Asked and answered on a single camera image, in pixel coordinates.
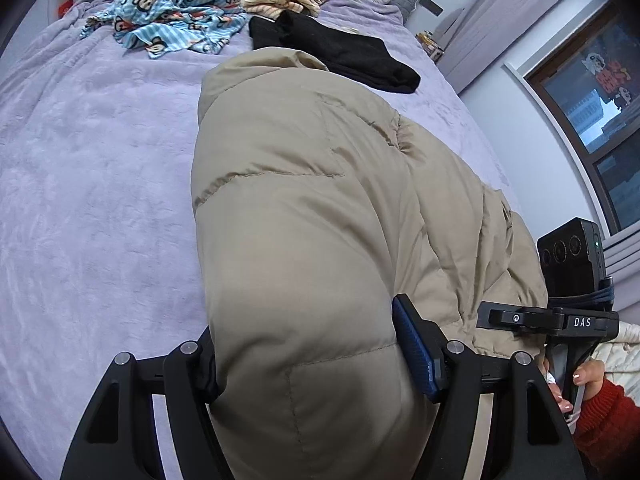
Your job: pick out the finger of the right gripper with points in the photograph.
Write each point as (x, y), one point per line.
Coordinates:
(493, 316)

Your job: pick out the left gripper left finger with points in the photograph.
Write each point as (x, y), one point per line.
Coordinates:
(143, 407)

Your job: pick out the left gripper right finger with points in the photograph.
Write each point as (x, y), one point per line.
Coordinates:
(528, 436)

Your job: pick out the beige puffer jacket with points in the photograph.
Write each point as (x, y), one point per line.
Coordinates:
(316, 203)

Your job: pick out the red right sleeve forearm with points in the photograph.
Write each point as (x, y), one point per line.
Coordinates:
(607, 432)

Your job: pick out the person's right hand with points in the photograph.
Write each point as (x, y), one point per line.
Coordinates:
(575, 384)

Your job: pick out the white radiator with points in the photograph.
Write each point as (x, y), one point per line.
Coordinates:
(621, 257)

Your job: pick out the dark framed window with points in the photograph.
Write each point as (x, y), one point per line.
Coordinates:
(590, 84)

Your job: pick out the shelf items by curtain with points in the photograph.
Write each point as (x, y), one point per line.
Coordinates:
(433, 50)

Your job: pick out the black folded garment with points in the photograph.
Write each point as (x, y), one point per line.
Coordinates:
(360, 58)

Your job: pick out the grey curtain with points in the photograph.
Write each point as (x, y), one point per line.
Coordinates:
(482, 33)

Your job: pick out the blue monkey print garment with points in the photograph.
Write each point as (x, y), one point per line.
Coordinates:
(164, 26)

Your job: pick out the black camera box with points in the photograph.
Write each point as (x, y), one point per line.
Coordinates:
(571, 259)

